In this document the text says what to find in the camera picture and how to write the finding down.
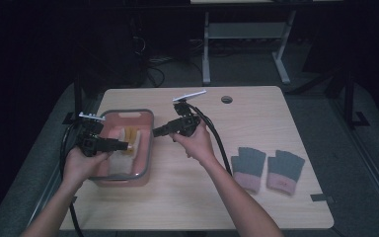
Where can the beige glove with animal patch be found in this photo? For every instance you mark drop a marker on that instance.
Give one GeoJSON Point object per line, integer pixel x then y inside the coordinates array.
{"type": "Point", "coordinates": [131, 135]}

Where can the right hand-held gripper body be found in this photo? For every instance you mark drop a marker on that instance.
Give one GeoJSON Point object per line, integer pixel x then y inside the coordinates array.
{"type": "Point", "coordinates": [186, 125]}

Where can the person's left hand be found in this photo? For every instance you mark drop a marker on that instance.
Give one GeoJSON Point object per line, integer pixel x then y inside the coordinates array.
{"type": "Point", "coordinates": [79, 168]}

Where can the white metal desk frame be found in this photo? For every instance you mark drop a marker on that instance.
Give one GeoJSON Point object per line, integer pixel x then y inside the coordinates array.
{"type": "Point", "coordinates": [243, 30]}

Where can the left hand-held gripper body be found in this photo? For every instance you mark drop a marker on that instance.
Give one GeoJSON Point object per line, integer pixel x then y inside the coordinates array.
{"type": "Point", "coordinates": [90, 140]}

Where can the black stand post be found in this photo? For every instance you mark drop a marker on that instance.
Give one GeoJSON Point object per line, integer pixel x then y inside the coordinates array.
{"type": "Point", "coordinates": [349, 98]}

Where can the grey fingerless glove pink cuff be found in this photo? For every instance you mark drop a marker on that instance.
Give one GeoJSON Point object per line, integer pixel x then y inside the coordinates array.
{"type": "Point", "coordinates": [248, 163]}
{"type": "Point", "coordinates": [284, 168]}

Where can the black tape strip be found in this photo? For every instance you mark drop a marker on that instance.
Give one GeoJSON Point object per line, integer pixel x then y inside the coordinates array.
{"type": "Point", "coordinates": [322, 197]}

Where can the grey round table grommet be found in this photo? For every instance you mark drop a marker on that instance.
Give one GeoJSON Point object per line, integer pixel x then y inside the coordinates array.
{"type": "Point", "coordinates": [226, 99]}

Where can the pink basin with grey rim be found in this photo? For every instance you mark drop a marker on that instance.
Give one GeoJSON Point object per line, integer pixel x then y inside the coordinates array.
{"type": "Point", "coordinates": [144, 144]}

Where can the person's right hand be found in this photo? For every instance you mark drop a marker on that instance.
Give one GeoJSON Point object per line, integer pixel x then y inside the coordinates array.
{"type": "Point", "coordinates": [199, 144]}

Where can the aluminium floor rail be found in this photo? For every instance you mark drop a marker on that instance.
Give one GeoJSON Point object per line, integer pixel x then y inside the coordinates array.
{"type": "Point", "coordinates": [42, 197]}
{"type": "Point", "coordinates": [365, 158]}

